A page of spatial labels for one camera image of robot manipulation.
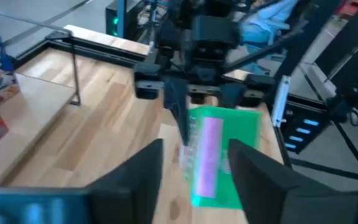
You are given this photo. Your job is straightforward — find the black table frame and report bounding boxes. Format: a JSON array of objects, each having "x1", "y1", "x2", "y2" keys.
[{"x1": 12, "y1": 0, "x2": 358, "y2": 187}]

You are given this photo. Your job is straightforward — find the green Apple Jacks cereal box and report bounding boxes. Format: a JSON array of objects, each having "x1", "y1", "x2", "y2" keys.
[{"x1": 178, "y1": 105, "x2": 264, "y2": 209}]

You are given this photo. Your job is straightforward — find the wooden shelf black metal frame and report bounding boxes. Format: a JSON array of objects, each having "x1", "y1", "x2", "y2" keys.
[{"x1": 0, "y1": 6, "x2": 81, "y2": 187}]

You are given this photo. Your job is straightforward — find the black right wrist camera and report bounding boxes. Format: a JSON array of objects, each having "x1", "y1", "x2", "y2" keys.
[{"x1": 190, "y1": 14, "x2": 241, "y2": 62}]

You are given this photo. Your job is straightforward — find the silver metal bracket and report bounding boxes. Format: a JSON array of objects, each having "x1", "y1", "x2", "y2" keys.
[{"x1": 271, "y1": 75, "x2": 291, "y2": 129}]

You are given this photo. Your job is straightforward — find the black box green light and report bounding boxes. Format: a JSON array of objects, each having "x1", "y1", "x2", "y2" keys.
[{"x1": 105, "y1": 0, "x2": 127, "y2": 37}]

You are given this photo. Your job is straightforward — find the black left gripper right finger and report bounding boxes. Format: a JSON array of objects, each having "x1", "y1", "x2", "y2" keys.
[{"x1": 227, "y1": 138, "x2": 358, "y2": 224}]

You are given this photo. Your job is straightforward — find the black controller blue lights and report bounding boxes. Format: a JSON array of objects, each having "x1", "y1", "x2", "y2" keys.
[{"x1": 278, "y1": 107, "x2": 324, "y2": 155}]

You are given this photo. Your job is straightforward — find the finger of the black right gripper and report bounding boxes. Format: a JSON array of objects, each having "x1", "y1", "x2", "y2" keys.
[
  {"x1": 218, "y1": 82, "x2": 247, "y2": 110},
  {"x1": 162, "y1": 77, "x2": 191, "y2": 146}
]

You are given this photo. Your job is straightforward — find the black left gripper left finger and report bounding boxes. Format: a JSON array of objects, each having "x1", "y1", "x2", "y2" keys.
[{"x1": 0, "y1": 138, "x2": 164, "y2": 224}]

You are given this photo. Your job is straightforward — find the light blue fabric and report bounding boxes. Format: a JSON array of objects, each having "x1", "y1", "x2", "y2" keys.
[{"x1": 237, "y1": 0, "x2": 300, "y2": 47}]

